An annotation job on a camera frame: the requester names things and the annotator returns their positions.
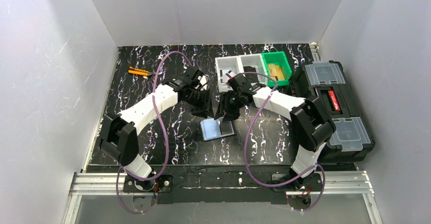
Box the black leather card holder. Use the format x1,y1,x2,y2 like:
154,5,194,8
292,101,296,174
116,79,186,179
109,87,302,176
199,117,237,141

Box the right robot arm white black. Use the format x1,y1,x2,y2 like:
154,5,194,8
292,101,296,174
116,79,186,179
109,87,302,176
215,71,336,182

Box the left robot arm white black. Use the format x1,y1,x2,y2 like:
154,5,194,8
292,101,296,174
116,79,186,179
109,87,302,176
96,68,214,181

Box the black card in bin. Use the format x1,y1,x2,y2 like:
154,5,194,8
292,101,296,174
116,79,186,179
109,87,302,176
243,66,258,75

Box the white card magnetic stripe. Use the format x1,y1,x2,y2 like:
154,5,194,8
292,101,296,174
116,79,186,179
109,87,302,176
220,69,230,78

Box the tan cards in green bin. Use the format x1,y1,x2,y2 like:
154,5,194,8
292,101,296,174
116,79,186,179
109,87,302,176
268,63,286,81

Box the left white bin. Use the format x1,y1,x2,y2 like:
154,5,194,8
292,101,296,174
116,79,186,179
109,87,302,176
215,56,244,92

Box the white bin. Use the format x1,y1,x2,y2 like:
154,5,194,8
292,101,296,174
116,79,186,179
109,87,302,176
215,56,244,92
239,54,268,85

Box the middle white bin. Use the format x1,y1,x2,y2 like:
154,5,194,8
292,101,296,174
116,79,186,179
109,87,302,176
239,54,268,85

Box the green bin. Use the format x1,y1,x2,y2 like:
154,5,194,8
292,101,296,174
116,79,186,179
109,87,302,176
261,51,292,87

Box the black toolbox clear lids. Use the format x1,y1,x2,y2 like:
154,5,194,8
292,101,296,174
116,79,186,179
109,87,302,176
289,60,376,164

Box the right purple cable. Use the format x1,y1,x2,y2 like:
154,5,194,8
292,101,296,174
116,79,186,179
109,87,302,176
243,72,326,212

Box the purple cable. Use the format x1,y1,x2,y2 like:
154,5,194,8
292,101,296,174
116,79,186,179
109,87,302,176
115,51,193,214
243,72,326,212

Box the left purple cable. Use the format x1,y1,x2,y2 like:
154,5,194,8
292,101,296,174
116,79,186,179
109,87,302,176
115,51,193,214

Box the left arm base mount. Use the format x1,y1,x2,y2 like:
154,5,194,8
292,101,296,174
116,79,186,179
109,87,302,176
115,173,173,214

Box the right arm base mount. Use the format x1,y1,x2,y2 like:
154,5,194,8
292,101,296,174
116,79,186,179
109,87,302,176
271,173,326,213

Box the aluminium frame rail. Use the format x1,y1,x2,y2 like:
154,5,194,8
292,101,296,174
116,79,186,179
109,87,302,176
63,168,382,223

